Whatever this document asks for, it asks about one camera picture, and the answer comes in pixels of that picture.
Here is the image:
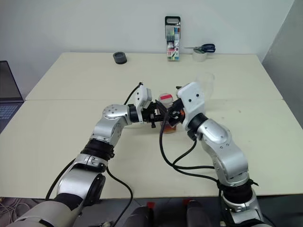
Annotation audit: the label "dark rounded shape red tip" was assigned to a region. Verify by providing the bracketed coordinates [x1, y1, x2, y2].
[183, 199, 213, 227]
[124, 201, 156, 227]

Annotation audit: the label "white cable bundle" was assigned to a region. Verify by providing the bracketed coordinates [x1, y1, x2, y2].
[0, 197, 31, 220]

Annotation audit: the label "blue handled scissors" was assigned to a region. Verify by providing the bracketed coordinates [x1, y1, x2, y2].
[183, 43, 216, 53]

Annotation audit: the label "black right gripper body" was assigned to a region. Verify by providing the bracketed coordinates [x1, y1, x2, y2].
[169, 97, 186, 124]

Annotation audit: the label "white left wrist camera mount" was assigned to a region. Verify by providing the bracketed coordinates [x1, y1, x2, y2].
[134, 85, 155, 125]

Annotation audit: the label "clear tape roll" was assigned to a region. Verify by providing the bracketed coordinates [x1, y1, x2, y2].
[192, 48, 208, 62]

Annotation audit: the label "black round rubber ring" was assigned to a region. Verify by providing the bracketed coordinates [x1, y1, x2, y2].
[113, 51, 128, 64]

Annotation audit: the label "dark laptop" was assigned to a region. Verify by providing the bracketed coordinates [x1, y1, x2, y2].
[0, 61, 25, 133]

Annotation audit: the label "marker pen set box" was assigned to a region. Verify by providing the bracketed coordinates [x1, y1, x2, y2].
[164, 16, 182, 61]

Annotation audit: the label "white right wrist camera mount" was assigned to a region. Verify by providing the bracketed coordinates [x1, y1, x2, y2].
[177, 82, 206, 123]

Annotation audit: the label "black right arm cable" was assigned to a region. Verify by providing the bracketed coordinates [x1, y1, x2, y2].
[159, 107, 224, 190]

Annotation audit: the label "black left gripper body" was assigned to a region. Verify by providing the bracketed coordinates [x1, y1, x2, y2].
[141, 102, 159, 129]

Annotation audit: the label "clear plastic cup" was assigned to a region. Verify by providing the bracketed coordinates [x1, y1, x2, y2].
[195, 72, 215, 99]

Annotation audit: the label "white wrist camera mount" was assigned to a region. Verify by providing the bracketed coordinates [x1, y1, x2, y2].
[177, 82, 206, 123]
[134, 85, 155, 125]

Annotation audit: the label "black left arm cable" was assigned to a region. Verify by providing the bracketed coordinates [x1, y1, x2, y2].
[45, 81, 145, 227]

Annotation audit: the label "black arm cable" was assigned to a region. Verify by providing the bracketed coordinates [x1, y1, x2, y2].
[159, 107, 224, 190]
[45, 81, 145, 227]

